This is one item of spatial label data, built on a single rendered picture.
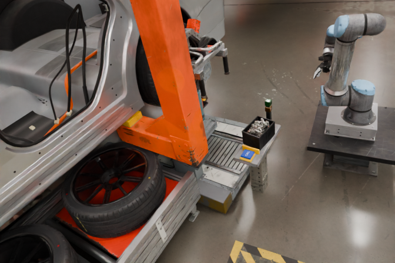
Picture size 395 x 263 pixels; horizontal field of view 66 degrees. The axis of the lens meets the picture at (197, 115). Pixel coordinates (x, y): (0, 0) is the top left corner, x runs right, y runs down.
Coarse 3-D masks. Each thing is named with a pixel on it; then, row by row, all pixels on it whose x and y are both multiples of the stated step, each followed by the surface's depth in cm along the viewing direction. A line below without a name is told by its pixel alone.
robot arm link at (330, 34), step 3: (330, 27) 218; (333, 27) 217; (327, 30) 219; (330, 30) 217; (333, 30) 217; (327, 33) 219; (330, 33) 217; (333, 33) 216; (327, 36) 221; (330, 36) 218; (333, 36) 218; (327, 39) 224; (330, 39) 222; (333, 39) 221; (327, 42) 226; (330, 42) 224; (333, 42) 224
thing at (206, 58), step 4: (224, 44) 224; (216, 48) 218; (220, 48) 220; (212, 52) 213; (216, 52) 217; (208, 56) 209; (212, 56) 213; (204, 60) 205; (208, 60) 210; (200, 64) 202; (204, 64) 206; (192, 68) 199; (196, 68) 199
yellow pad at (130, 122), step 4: (136, 112) 214; (140, 112) 215; (132, 116) 211; (136, 116) 212; (140, 116) 216; (128, 120) 208; (132, 120) 210; (136, 120) 213; (124, 124) 211; (128, 124) 208; (132, 124) 210
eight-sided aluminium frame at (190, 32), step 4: (188, 28) 220; (188, 32) 216; (192, 32) 219; (196, 32) 224; (188, 36) 217; (192, 36) 228; (196, 36) 225; (200, 36) 230; (196, 40) 234; (204, 52) 241; (208, 52) 244; (204, 56) 248; (204, 80) 247; (196, 88) 248
